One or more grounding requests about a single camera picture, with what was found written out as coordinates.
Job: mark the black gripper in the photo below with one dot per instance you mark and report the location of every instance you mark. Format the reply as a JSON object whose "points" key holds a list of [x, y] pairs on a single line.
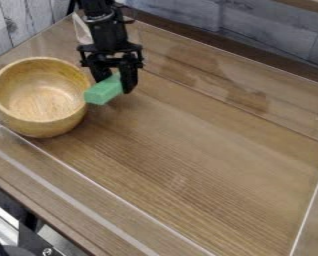
{"points": [[111, 50]]}

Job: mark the green rectangular block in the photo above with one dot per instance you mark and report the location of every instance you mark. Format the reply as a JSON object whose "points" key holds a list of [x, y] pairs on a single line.
{"points": [[104, 90]]}

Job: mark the wooden bowl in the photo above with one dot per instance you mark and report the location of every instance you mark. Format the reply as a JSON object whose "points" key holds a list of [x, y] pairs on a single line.
{"points": [[42, 103]]}

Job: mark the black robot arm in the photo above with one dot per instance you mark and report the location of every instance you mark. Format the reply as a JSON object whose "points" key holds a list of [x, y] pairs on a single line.
{"points": [[103, 7]]}

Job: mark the clear acrylic corner bracket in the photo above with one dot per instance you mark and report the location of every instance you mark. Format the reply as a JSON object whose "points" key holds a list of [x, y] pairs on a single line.
{"points": [[82, 31]]}

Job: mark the black metal bracket with bolt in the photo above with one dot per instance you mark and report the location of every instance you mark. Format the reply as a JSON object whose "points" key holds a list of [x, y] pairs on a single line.
{"points": [[34, 243]]}

